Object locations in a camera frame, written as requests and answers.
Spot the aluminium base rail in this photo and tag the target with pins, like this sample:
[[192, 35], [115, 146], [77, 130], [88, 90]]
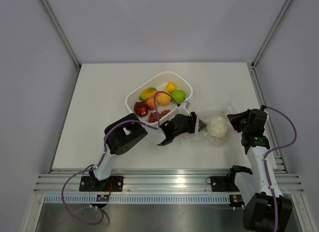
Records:
[[141, 181]]

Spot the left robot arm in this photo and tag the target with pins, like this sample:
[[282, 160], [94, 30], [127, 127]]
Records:
[[125, 133]]

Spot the fake dark red apple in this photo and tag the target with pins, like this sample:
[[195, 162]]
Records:
[[141, 109]]

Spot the fake mango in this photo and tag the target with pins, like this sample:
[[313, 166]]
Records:
[[147, 94]]

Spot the white slotted cable duct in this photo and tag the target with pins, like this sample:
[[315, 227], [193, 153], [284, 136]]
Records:
[[147, 199]]

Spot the right aluminium frame post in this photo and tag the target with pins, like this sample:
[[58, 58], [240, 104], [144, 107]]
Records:
[[272, 32]]

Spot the fake green apple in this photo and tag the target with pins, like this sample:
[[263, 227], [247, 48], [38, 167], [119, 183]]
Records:
[[179, 96]]

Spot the left aluminium frame post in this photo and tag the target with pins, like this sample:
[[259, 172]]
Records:
[[60, 32]]

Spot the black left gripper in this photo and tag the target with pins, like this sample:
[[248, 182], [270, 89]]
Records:
[[192, 121]]

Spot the fake red grapes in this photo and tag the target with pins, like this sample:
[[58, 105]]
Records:
[[153, 117]]

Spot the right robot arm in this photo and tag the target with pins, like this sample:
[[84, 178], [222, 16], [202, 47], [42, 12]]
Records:
[[265, 208]]

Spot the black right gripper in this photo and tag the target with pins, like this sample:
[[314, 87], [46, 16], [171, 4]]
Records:
[[234, 118]]

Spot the fake peach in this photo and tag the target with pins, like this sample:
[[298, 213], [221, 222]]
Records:
[[151, 103]]

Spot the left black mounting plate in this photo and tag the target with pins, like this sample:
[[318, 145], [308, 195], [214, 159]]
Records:
[[111, 184]]

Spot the fake yellow pear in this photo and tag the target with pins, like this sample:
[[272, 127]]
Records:
[[170, 87]]

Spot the aluminium frame post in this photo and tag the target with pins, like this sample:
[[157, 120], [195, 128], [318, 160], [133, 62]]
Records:
[[60, 32], [272, 32]]

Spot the black mounting plate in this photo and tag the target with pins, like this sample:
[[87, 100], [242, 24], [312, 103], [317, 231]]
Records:
[[221, 183], [111, 184]]

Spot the clear zip top bag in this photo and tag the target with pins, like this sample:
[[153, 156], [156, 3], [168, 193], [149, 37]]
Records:
[[200, 137]]

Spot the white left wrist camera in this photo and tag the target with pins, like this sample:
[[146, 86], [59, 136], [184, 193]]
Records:
[[183, 108]]

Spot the white perforated plastic basket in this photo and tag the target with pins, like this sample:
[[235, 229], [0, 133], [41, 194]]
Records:
[[159, 82]]

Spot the fake orange fruit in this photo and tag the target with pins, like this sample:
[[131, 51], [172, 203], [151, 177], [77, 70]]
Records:
[[163, 99]]

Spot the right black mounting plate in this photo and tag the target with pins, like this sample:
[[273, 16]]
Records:
[[221, 183]]

